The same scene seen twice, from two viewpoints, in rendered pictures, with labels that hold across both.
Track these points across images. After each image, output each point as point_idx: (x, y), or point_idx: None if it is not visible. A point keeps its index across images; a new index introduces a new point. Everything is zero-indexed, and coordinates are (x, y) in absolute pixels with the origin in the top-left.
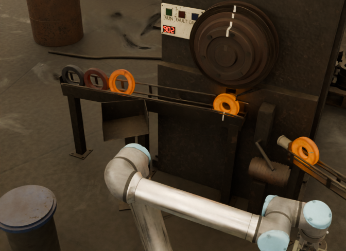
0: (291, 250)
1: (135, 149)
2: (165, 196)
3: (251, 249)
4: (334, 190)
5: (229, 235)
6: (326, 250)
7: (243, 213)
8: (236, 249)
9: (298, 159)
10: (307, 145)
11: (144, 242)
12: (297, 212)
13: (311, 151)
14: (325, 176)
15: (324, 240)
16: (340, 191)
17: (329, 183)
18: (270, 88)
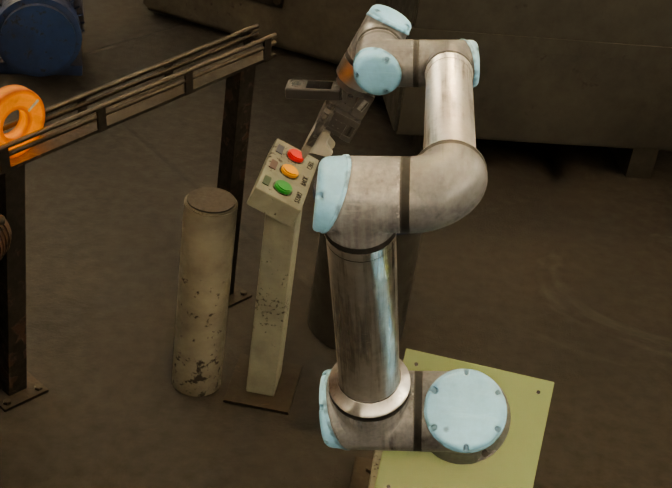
0: (45, 374)
1: (354, 156)
2: (468, 124)
3: (51, 440)
4: (115, 121)
5: (8, 482)
6: (35, 321)
7: (449, 62)
8: (55, 468)
9: (19, 146)
10: (21, 97)
11: (396, 332)
12: (395, 35)
13: (34, 101)
14: (91, 113)
15: (203, 188)
16: (117, 115)
17: (104, 118)
18: None
